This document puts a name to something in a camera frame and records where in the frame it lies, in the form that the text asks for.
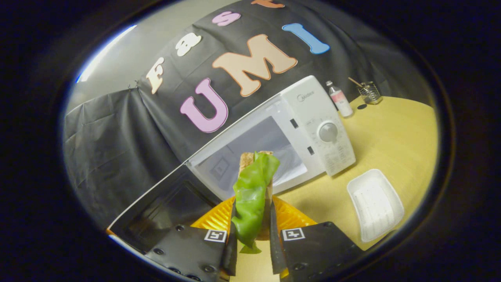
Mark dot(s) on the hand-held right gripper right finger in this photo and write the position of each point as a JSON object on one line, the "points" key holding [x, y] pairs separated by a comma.
{"points": [[276, 254]]}

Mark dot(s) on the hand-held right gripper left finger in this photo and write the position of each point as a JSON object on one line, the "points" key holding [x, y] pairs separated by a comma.
{"points": [[230, 256]]}

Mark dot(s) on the sandwich with green lettuce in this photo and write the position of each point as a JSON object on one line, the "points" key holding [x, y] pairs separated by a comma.
{"points": [[252, 196]]}

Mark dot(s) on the white microwave oven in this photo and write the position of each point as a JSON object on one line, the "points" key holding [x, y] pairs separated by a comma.
{"points": [[313, 105]]}

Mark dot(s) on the white foam tray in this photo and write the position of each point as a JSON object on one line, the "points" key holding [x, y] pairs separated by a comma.
{"points": [[375, 203]]}

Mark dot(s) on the black backdrop cloth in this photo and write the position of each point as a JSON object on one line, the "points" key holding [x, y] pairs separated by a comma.
{"points": [[117, 149]]}

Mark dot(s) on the small bottle with pink label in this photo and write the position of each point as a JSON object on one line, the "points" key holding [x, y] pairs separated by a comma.
{"points": [[341, 101]]}

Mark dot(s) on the black backdrop clip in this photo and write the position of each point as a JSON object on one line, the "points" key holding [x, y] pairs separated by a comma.
{"points": [[133, 84]]}

